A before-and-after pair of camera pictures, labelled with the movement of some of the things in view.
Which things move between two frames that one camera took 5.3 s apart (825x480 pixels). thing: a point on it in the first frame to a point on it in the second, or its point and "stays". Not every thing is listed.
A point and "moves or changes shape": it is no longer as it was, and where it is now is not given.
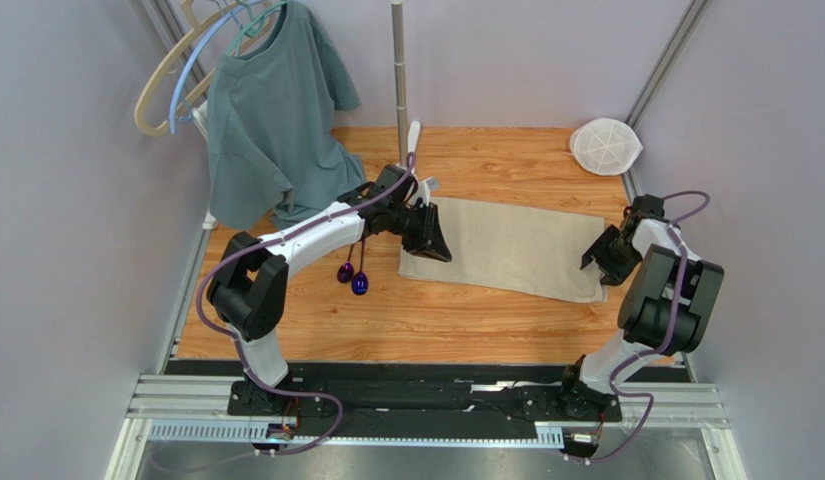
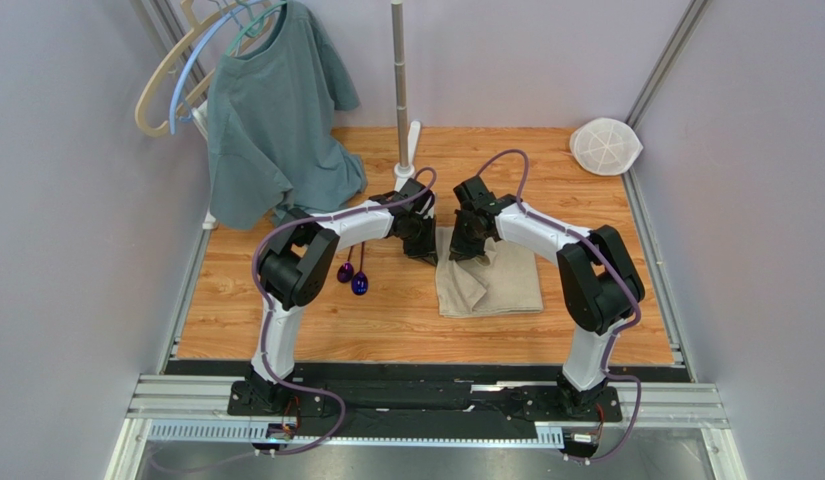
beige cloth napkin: x=512 y=247 moves or changes shape
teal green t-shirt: x=274 y=151 stays
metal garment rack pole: x=400 y=76 stays
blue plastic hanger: x=190 y=55 stays
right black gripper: x=605 y=252 to x=466 y=240
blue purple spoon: x=359 y=281 stays
